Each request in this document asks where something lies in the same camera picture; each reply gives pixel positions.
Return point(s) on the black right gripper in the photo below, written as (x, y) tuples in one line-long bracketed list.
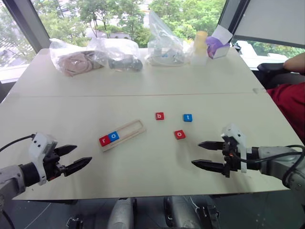
[(232, 162)]

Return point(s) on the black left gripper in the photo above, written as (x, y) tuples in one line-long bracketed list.
[(51, 164)]

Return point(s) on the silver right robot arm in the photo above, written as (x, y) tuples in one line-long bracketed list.
[(274, 158)]

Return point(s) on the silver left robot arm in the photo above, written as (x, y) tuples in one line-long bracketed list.
[(12, 177)]

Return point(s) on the person's bare forearm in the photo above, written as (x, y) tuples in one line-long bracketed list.
[(295, 63)]

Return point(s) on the red r tile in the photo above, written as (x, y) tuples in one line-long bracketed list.
[(104, 141)]

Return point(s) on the red o tile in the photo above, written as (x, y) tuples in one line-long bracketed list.
[(179, 134)]

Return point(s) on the blue t tile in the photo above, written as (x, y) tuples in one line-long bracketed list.
[(188, 117)]

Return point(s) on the blue o tile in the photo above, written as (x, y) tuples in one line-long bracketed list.
[(113, 136)]

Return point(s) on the red b tile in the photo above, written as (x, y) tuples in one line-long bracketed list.
[(159, 116)]

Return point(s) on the wooden letter tray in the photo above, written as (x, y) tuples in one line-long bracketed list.
[(133, 130)]

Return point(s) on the small black clamp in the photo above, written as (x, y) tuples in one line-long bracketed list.
[(74, 223)]

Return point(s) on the person's red clothing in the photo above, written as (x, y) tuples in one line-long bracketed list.
[(290, 105)]

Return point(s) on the plastic bag with beige cloth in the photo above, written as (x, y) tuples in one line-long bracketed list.
[(74, 62)]

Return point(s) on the black office chair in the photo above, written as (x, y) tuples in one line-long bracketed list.
[(274, 71)]

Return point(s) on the plastic bag with grey object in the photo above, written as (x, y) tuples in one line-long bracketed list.
[(124, 63)]

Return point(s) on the white box with purple gloves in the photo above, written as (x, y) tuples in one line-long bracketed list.
[(218, 46)]

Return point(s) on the yellow-capped bottle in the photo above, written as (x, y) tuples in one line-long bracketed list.
[(200, 45)]

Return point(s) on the plastic bag with white items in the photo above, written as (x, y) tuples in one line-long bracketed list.
[(164, 50)]

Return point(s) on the grey roller blind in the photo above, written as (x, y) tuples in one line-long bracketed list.
[(271, 19)]

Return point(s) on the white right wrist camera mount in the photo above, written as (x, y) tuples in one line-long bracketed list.
[(236, 133)]

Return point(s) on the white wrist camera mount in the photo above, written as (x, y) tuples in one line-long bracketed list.
[(236, 133), (39, 146)]

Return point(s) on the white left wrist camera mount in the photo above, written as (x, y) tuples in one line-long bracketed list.
[(39, 146)]

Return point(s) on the dark window frame pillar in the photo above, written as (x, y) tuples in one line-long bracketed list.
[(230, 12), (26, 23)]

